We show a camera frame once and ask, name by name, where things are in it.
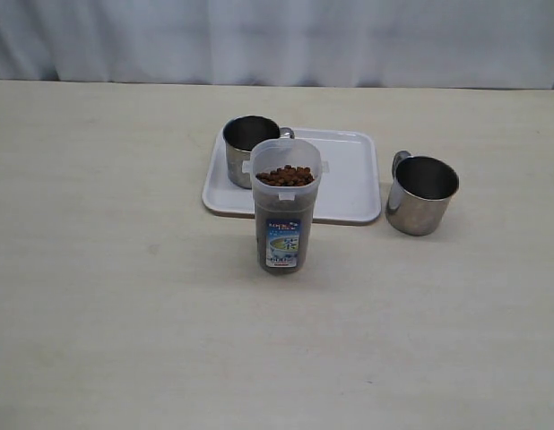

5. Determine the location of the steel mug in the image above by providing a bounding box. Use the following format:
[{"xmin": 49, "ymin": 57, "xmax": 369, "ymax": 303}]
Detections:
[
  {"xmin": 221, "ymin": 115, "xmax": 295, "ymax": 189},
  {"xmin": 385, "ymin": 150, "xmax": 460, "ymax": 237}
]

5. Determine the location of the clear plastic container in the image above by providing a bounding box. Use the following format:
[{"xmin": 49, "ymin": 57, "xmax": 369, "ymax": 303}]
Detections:
[{"xmin": 245, "ymin": 138, "xmax": 323, "ymax": 275}]

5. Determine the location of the white plastic tray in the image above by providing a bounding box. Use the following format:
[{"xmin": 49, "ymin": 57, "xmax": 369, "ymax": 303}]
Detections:
[{"xmin": 202, "ymin": 127, "xmax": 383, "ymax": 225}]

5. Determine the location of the white curtain backdrop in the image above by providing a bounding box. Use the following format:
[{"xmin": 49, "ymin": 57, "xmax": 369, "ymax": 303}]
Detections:
[{"xmin": 0, "ymin": 1, "xmax": 554, "ymax": 90}]

